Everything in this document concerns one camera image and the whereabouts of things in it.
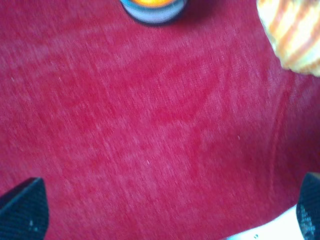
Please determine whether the red velvet table cloth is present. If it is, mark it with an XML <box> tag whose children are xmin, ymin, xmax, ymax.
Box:
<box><xmin>0</xmin><ymin>0</ymin><xmax>320</xmax><ymax>240</ymax></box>

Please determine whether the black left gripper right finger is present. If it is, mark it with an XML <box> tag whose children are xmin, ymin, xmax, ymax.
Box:
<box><xmin>296</xmin><ymin>172</ymin><xmax>320</xmax><ymax>240</ymax></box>

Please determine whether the black mesh pen holder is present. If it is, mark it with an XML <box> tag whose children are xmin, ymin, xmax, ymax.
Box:
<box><xmin>120</xmin><ymin>0</ymin><xmax>188</xmax><ymax>26</ymax></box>

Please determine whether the orange mandarin fruit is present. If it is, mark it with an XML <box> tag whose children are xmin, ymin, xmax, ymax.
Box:
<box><xmin>132</xmin><ymin>0</ymin><xmax>173</xmax><ymax>8</ymax></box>

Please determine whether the golden croissant bread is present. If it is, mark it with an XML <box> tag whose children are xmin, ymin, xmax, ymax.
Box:
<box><xmin>256</xmin><ymin>0</ymin><xmax>320</xmax><ymax>77</ymax></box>

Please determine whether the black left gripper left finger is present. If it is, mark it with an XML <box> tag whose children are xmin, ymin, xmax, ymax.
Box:
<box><xmin>0</xmin><ymin>177</ymin><xmax>49</xmax><ymax>240</ymax></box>

